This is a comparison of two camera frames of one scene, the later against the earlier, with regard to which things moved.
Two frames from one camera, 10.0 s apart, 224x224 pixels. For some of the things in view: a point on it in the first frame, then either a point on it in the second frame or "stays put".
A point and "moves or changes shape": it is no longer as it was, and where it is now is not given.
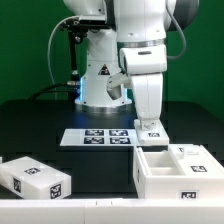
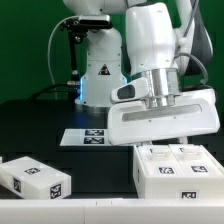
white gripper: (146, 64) -> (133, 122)
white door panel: (156, 136) moves or changes shape
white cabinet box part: (31, 179) stays put
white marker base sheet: (99, 137) stays put
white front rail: (113, 211) stays put
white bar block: (196, 160) stays put
